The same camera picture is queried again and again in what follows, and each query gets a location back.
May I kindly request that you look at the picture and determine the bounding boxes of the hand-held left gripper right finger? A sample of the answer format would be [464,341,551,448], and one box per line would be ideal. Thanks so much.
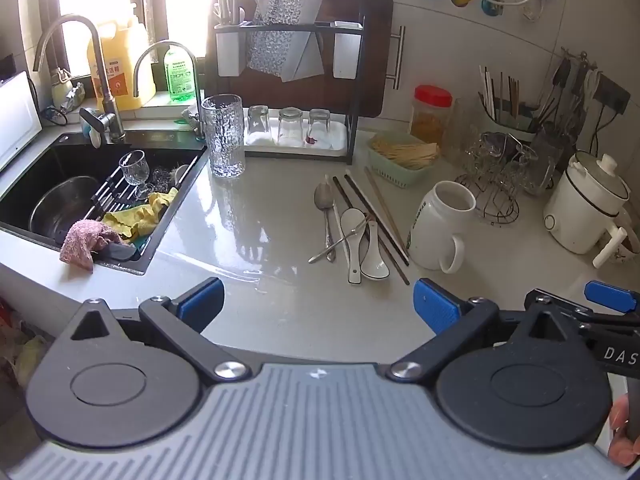
[390,278,573,386]

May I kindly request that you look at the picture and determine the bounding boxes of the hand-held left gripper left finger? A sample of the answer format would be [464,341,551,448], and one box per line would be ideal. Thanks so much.
[67,276,251,386]

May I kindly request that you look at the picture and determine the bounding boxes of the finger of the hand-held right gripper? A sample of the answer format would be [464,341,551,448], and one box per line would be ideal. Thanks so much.
[575,281,640,332]

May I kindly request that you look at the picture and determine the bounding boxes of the white ceramic spoon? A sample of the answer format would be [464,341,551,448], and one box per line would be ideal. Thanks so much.
[360,220,391,281]
[340,207,367,286]

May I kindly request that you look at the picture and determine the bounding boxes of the white mug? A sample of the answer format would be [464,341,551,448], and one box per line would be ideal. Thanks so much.
[407,180,478,275]

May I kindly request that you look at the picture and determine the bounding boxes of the slim metal spoon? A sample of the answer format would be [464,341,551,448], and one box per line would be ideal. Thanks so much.
[307,214,377,264]

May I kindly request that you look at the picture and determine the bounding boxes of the wooden chopstick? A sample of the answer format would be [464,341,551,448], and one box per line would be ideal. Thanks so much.
[363,166,410,257]

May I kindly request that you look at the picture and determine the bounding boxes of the black chopstick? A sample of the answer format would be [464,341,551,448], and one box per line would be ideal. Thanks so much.
[332,176,408,286]
[344,172,411,267]

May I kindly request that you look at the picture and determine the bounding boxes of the large metal spoon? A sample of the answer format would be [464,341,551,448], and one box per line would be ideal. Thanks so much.
[313,180,337,262]

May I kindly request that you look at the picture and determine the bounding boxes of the hanging kitchen utensils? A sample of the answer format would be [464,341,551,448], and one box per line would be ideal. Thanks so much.
[532,47,632,133]

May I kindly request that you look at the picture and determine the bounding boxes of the person's right hand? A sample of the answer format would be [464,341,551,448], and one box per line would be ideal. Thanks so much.
[607,394,640,468]

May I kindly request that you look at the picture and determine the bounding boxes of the white electric pot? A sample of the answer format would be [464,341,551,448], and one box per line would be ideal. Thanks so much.
[542,150,632,269]

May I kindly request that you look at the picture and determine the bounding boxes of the yellow cloth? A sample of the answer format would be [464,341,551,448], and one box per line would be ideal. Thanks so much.
[101,187,180,242]

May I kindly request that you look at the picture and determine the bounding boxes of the steel wool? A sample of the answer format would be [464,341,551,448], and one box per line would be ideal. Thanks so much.
[149,164,177,193]

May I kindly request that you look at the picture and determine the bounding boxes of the pink cloth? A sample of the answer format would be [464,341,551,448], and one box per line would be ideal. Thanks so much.
[59,219,123,274]

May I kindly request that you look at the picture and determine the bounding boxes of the green plastic basket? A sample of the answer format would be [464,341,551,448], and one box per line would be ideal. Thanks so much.
[367,130,442,189]

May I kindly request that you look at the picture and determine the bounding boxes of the cut glass cup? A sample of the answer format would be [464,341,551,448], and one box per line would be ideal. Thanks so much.
[515,145,557,196]
[467,132,506,176]

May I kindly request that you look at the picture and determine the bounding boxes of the sink drain rack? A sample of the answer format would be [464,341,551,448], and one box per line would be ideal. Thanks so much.
[80,150,203,261]

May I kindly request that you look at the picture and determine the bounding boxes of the stemmed glass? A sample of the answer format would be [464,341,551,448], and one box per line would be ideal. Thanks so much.
[118,150,153,200]

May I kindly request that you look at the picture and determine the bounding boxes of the dried noodle bundle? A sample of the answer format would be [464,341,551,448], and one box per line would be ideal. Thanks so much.
[372,135,440,170]

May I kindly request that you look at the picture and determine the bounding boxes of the textured glass mug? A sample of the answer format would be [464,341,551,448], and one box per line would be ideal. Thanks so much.
[201,93,246,179]

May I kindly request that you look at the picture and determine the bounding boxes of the steel pot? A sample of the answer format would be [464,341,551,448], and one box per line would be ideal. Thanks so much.
[29,175,103,247]

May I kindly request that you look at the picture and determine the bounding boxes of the tall clear glass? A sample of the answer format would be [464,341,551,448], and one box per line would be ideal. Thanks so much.
[442,97,483,163]

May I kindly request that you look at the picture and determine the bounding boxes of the crumpled plastic bag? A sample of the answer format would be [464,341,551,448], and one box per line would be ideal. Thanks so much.
[0,297,48,391]

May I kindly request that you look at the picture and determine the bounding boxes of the clear drinking glass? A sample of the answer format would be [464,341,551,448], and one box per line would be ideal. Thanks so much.
[276,106,304,148]
[246,105,271,145]

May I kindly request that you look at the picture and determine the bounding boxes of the red lid plastic jar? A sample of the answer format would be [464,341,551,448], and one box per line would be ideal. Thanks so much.
[410,85,454,147]

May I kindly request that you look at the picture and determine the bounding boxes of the black metal rack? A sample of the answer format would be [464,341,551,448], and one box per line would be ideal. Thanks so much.
[204,0,367,165]

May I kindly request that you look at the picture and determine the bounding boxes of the white tray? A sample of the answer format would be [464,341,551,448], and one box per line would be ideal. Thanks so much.
[244,115,349,155]

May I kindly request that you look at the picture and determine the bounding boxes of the clear glass with red sticker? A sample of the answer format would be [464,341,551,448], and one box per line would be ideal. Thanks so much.
[306,108,335,148]

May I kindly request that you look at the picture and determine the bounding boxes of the black kitchen sink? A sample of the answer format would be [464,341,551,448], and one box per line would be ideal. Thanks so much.
[0,127,210,277]

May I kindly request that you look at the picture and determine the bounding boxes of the small steel faucet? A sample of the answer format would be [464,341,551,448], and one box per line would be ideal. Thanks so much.
[132,41,207,138]

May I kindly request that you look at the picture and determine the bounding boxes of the bunch of upright chopsticks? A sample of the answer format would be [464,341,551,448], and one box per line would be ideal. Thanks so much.
[477,64,523,123]

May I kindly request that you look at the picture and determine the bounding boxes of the green dish soap bottle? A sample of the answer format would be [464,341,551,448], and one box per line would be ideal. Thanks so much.
[163,45,197,102]

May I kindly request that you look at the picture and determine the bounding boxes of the tall steel faucet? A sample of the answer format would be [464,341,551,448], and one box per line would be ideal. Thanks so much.
[32,14,127,143]

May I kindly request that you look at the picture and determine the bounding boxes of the white utensil holder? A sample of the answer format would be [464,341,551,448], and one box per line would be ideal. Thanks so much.
[214,22,252,78]
[331,21,364,81]

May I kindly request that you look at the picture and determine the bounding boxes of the yellow detergent jug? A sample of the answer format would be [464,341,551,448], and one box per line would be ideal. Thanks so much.
[86,4,157,112]

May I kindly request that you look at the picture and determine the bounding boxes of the dark wooden cutting board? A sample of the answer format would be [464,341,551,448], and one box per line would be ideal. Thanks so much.
[207,0,394,118]

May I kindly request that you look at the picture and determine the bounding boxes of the small pale bottle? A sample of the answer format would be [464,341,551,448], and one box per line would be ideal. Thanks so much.
[51,67,76,106]

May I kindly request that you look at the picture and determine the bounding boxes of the white board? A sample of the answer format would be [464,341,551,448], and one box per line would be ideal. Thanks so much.
[0,70,44,172]

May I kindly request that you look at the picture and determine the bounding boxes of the grey patterned board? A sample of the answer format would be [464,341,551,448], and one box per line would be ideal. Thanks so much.
[246,0,327,83]

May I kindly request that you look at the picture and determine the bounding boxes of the metal cutlery in holder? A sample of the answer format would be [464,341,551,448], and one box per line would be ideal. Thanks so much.
[214,0,247,27]

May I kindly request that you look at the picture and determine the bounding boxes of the wire glass rack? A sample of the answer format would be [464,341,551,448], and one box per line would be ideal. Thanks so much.
[454,132,557,224]

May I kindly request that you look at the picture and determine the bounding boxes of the black wall socket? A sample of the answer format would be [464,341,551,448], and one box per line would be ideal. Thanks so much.
[597,72,632,113]

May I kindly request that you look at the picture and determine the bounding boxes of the steel bar handle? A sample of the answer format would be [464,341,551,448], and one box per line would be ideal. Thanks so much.
[385,25,407,91]

